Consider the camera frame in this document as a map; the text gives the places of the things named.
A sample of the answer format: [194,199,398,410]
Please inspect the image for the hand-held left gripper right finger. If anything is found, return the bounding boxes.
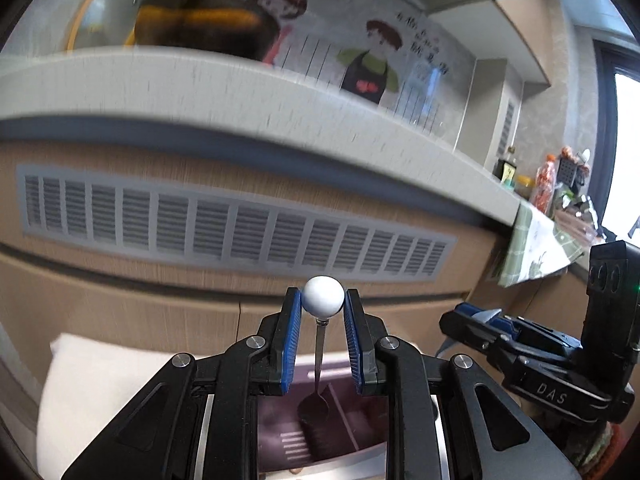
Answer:
[342,287,583,480]

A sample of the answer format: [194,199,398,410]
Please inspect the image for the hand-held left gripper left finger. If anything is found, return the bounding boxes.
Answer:
[60,287,303,480]

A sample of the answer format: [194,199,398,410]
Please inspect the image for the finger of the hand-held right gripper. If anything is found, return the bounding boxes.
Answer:
[452,303,585,361]
[439,311,531,386]

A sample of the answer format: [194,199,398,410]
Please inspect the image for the white ball handle spoon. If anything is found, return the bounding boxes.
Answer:
[298,276,346,423]

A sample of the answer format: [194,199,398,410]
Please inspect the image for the mauve plastic utensil holder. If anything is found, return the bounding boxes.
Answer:
[200,380,441,480]

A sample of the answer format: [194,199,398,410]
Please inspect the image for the person's right forearm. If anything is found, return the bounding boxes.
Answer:
[564,410,640,480]

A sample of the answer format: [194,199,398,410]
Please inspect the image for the green checked towel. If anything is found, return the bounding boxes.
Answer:
[497,204,587,289]

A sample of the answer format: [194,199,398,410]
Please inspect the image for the pink dish basket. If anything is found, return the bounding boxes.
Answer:
[552,207,601,242]

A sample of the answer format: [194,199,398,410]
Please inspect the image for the grey vent grille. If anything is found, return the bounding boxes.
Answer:
[15,164,458,292]

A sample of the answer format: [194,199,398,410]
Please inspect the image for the bottle with orange cap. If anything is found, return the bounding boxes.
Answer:
[532,152,559,212]

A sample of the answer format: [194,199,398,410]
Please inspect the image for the black box grater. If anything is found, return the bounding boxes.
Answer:
[557,155,581,196]

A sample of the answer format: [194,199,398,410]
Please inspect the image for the window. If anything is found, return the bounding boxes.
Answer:
[594,39,640,248]

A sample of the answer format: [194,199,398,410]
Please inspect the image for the white tablecloth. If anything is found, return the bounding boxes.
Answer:
[36,332,253,480]

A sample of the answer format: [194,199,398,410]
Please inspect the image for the grey stone counter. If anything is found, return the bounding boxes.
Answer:
[0,45,532,228]

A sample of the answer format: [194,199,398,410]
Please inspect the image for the glass lid with yellow rim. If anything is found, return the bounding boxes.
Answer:
[67,0,162,53]

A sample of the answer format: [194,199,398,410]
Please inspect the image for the small wall vent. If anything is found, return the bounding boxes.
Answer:
[497,99,519,159]

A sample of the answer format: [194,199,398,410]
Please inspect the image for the cartoon wall poster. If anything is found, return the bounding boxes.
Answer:
[200,0,477,155]

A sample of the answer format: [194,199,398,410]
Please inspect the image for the dark pan with yellow handle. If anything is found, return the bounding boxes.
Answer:
[134,0,282,63]

